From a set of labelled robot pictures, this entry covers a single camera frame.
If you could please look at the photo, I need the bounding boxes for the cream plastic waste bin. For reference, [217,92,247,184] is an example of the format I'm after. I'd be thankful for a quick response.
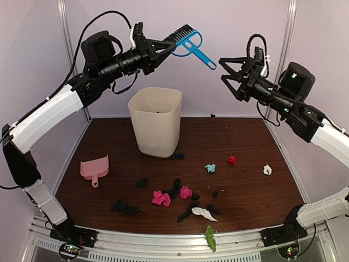
[128,87,183,158]

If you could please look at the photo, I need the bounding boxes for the pink paper scrap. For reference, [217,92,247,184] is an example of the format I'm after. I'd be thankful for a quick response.
[152,190,171,207]
[179,186,192,199]

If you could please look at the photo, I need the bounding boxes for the white paper scrap right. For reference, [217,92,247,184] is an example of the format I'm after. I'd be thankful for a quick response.
[263,164,272,176]

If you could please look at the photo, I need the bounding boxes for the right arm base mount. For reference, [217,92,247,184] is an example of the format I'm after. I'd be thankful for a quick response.
[260,205,308,247]

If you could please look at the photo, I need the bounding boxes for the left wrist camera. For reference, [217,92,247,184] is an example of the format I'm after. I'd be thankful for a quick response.
[129,22,143,49]

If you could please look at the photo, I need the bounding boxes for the white paper scrap front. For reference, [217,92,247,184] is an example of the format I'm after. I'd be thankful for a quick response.
[191,207,218,222]

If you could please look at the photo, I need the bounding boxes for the black paper scrap front-left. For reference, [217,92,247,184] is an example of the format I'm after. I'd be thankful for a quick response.
[111,200,140,215]

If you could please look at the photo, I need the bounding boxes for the pink paper scrap left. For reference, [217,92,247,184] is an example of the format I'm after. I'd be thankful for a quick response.
[152,190,171,207]

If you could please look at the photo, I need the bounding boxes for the right frame post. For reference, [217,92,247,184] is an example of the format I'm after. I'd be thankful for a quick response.
[263,0,298,122]

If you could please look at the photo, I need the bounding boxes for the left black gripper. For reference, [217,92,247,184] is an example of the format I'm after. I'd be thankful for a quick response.
[98,35,176,82]

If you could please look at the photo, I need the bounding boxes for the pink plastic dustpan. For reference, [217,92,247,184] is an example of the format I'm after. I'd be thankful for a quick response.
[80,155,110,188]

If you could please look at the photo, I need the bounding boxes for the left frame post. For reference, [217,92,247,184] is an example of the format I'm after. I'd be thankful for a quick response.
[57,0,92,122]

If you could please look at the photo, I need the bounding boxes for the frame post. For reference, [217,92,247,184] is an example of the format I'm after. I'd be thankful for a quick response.
[57,0,92,122]
[263,0,298,122]

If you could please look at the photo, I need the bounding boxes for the aluminium front rail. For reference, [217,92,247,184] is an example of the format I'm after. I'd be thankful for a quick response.
[20,216,340,261]

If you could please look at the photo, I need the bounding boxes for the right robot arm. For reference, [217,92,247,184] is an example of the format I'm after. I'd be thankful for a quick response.
[219,57,348,241]

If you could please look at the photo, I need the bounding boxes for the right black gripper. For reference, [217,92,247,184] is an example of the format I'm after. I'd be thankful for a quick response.
[218,56,296,116]

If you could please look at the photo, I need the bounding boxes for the blue hand brush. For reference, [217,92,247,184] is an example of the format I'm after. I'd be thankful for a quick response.
[164,24,217,70]

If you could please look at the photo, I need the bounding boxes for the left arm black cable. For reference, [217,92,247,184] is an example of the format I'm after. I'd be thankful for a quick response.
[46,10,133,102]

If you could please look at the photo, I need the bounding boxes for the pink paper scrap right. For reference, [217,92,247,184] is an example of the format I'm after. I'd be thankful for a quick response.
[179,186,192,199]

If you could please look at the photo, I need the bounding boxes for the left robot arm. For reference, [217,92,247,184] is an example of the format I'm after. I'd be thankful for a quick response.
[2,31,176,242]

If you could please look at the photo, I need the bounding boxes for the white paper scrap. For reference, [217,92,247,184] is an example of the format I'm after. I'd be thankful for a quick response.
[191,207,218,222]
[263,164,272,176]

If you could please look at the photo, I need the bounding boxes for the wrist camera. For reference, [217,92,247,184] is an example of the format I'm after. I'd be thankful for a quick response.
[254,46,270,78]
[129,22,143,49]

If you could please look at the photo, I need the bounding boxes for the black paper scrap front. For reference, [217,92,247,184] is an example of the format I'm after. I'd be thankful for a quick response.
[176,194,222,223]

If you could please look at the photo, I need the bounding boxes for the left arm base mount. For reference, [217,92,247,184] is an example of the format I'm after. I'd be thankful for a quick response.
[50,208,97,248]

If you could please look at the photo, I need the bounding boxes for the light blue paper scrap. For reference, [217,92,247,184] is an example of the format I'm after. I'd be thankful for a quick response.
[204,164,216,174]

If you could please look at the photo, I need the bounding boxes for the red paper scrap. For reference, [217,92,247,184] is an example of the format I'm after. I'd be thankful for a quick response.
[226,156,237,165]

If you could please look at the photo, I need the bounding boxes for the dark blue paper scrap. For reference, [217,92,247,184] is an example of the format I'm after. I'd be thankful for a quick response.
[172,153,185,160]

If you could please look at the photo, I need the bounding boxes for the green paper scrap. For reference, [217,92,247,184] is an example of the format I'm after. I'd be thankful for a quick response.
[204,225,216,252]

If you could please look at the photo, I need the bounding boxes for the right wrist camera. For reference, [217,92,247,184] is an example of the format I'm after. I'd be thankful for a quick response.
[254,46,270,78]

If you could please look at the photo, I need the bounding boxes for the black paper scrap left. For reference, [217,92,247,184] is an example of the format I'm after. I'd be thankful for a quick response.
[135,177,148,188]

